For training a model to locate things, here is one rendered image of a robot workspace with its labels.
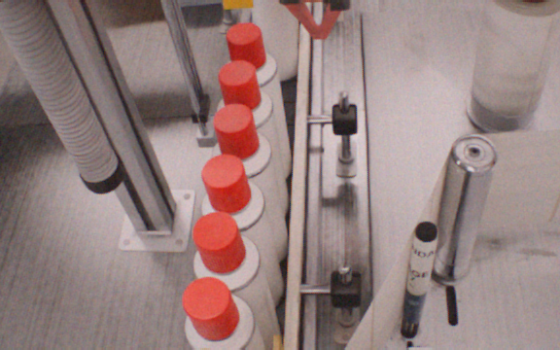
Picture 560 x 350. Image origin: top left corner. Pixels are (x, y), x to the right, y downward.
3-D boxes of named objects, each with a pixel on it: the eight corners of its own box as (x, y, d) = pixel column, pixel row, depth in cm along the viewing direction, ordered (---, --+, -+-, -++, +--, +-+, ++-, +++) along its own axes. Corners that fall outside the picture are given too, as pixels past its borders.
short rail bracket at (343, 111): (359, 168, 77) (357, 101, 67) (334, 169, 77) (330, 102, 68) (358, 148, 79) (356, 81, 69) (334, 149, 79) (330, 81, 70)
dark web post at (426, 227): (418, 339, 58) (439, 239, 43) (400, 339, 58) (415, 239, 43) (417, 323, 59) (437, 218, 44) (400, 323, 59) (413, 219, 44)
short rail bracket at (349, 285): (361, 332, 64) (362, 281, 55) (301, 332, 65) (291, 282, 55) (361, 305, 66) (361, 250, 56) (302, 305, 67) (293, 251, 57)
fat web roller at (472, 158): (472, 286, 60) (507, 173, 46) (428, 287, 61) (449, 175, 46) (468, 247, 63) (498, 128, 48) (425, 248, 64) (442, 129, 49)
